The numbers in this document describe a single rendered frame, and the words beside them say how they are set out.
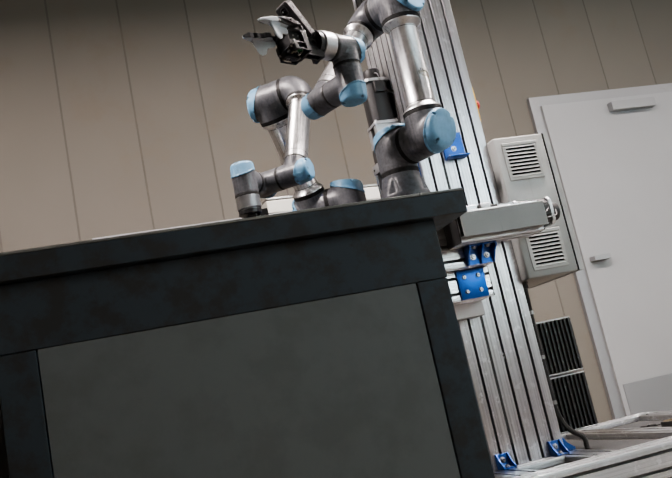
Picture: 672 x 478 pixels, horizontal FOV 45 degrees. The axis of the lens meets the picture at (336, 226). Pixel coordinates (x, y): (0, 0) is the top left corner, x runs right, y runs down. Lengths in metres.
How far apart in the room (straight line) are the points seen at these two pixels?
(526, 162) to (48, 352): 1.91
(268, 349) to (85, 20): 4.12
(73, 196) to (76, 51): 0.87
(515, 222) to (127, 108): 3.03
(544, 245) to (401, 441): 1.57
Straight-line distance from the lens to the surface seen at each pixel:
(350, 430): 1.15
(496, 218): 2.30
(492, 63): 5.63
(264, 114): 2.83
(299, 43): 2.11
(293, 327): 1.14
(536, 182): 2.71
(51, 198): 4.71
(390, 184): 2.37
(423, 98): 2.35
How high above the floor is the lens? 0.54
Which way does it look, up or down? 12 degrees up
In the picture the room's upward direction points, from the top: 12 degrees counter-clockwise
